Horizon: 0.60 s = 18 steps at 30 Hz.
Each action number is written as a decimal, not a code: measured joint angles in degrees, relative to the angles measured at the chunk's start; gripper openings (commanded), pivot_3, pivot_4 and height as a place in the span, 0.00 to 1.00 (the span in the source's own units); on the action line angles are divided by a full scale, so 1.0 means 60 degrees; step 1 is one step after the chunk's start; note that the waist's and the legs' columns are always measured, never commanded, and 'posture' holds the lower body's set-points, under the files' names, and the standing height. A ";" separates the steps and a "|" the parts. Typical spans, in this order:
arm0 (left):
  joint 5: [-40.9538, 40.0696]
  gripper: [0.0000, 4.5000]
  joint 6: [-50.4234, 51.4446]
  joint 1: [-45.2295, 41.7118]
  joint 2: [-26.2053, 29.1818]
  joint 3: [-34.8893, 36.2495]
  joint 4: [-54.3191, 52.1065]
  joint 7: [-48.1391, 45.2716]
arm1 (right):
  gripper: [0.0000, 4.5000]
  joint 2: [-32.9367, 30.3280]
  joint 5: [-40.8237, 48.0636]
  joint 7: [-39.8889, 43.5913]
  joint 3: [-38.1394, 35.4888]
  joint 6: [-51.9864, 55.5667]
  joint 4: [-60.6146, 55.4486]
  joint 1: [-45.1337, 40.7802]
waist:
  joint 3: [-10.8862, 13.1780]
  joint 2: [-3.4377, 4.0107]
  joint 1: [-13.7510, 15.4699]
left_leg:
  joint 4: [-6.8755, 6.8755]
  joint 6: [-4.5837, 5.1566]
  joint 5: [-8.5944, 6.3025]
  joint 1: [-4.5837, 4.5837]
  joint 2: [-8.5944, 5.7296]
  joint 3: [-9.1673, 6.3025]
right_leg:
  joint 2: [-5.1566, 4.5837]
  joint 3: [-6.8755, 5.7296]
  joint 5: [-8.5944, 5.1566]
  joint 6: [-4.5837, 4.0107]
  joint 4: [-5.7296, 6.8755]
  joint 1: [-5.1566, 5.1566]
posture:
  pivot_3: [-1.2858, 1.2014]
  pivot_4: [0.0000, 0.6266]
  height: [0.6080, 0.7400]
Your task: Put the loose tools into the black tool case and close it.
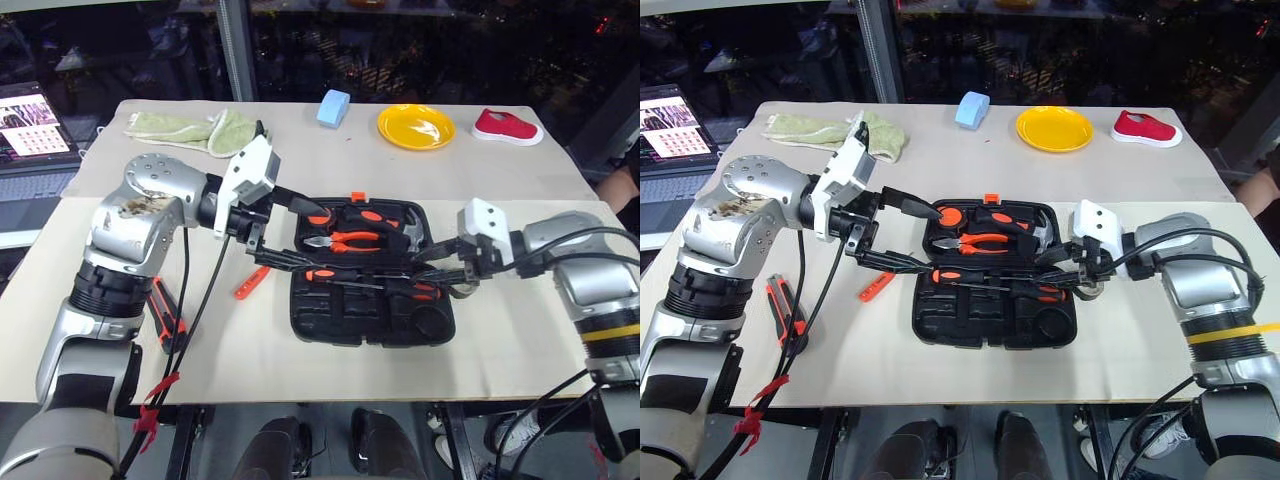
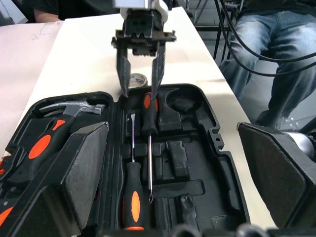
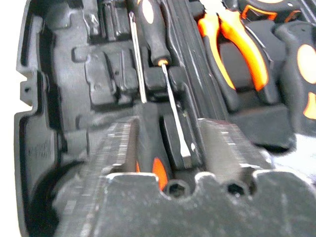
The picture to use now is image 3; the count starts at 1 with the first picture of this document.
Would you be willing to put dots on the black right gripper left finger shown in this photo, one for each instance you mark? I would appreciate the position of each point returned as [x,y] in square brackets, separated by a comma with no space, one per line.
[108,148]

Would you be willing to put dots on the black plastic tool case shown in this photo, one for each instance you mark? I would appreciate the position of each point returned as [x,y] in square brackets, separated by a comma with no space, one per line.
[69,74]

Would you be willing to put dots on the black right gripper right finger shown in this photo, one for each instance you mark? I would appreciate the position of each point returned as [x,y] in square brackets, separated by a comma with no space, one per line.
[227,148]

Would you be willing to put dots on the black orange tape measure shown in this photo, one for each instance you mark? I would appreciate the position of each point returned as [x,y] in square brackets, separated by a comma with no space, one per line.
[256,7]

